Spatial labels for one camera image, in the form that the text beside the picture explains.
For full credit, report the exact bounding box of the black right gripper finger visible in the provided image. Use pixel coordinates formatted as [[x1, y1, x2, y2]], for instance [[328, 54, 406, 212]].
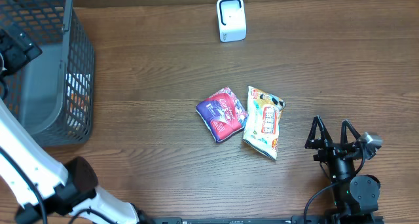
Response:
[[340, 119, 361, 145], [304, 115, 333, 149]]

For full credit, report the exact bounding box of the yellow snack bag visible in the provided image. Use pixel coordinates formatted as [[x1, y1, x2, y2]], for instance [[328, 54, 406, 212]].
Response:
[[243, 86, 286, 160]]

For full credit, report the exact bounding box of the red purple pad pack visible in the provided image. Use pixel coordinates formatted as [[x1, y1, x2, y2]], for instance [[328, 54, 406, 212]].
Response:
[[196, 87, 248, 143]]

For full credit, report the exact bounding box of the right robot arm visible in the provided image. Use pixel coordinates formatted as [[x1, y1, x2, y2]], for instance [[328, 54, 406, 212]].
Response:
[[302, 116, 384, 224]]

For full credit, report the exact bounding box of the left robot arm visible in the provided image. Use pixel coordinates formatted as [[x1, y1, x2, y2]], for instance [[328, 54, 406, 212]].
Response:
[[1, 27, 149, 223]]

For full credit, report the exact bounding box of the white barcode scanner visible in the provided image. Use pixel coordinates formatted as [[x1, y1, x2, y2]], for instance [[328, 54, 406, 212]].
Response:
[[216, 0, 247, 43]]

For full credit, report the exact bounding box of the grey plastic shopping basket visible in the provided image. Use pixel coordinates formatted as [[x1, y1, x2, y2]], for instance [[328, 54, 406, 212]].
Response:
[[1, 0, 95, 147]]

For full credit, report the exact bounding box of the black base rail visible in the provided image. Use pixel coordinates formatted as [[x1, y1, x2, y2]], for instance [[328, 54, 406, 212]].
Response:
[[151, 215, 385, 224]]

